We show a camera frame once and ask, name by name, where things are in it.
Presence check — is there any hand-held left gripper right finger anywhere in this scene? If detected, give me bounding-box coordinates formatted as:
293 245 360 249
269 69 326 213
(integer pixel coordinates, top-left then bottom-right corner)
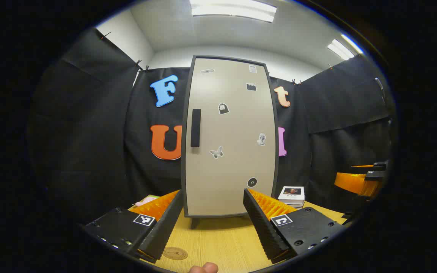
243 188 346 264

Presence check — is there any beige cabinet door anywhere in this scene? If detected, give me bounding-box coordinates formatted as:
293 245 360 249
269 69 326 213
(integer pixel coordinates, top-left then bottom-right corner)
181 55 279 218

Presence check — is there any white book with picture cover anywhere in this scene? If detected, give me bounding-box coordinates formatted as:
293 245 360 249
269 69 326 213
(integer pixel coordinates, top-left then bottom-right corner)
278 186 305 202

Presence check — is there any ceiling light panel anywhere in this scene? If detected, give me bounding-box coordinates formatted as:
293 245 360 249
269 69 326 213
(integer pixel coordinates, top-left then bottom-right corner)
190 0 277 23
327 34 363 61

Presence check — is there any dark grey cabinet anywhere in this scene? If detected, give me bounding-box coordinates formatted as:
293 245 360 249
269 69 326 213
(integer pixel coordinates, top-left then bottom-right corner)
181 55 280 230

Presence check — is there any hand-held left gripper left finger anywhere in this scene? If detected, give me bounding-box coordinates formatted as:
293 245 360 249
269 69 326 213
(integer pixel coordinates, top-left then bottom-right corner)
83 190 184 264

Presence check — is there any pink star plush toy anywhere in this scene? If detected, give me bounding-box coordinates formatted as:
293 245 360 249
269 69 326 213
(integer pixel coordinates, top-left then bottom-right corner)
134 195 160 208

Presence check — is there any black backdrop cloth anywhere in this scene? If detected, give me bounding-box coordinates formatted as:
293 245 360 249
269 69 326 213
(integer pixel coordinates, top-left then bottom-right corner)
29 28 393 224

